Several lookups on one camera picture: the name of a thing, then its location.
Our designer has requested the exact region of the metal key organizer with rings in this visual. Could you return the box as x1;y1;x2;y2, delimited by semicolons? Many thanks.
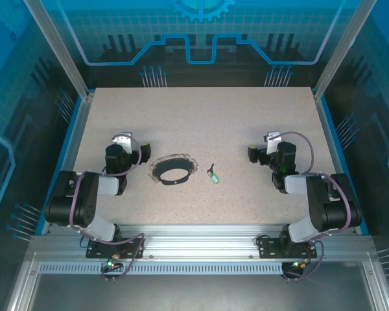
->
148;154;198;187

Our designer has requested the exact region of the small connector with green LED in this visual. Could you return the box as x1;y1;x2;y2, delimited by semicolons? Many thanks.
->
291;259;312;271
105;254;123;271

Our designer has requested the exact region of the grey metal sheet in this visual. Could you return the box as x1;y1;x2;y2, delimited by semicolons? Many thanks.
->
27;273;382;311

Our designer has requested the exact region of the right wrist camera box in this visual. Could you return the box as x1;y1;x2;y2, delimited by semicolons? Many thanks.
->
262;131;282;156

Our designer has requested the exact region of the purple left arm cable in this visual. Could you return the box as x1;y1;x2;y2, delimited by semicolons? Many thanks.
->
70;132;146;283

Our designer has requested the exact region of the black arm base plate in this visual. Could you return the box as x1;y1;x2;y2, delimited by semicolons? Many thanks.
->
86;238;145;259
258;236;318;259

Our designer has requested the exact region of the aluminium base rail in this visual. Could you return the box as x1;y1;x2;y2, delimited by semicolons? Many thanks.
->
29;223;377;264

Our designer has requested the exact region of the slotted grey cable duct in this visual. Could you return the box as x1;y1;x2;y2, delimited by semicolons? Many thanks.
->
38;262;285;275

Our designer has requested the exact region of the aluminium frame post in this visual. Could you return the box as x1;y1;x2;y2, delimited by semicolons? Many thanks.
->
22;0;97;101
312;0;375;101

